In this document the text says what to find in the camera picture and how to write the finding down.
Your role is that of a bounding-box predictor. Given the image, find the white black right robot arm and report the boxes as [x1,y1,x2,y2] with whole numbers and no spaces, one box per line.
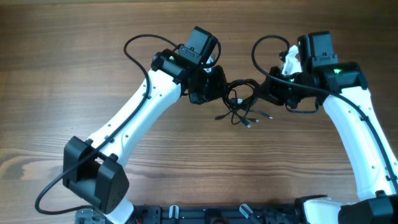
[257,31,397,223]

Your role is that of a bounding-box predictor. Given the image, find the black USB cable bundle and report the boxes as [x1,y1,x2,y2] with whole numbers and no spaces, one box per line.
[215,78,274,129]

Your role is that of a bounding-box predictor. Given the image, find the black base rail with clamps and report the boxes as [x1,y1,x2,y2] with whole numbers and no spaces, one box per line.
[127,204,301,224]

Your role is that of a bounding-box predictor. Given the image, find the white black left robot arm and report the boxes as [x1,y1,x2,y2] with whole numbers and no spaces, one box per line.
[62,27,226,223]

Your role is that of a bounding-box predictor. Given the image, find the black left camera cable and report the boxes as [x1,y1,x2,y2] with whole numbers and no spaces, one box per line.
[34,34,222,215]

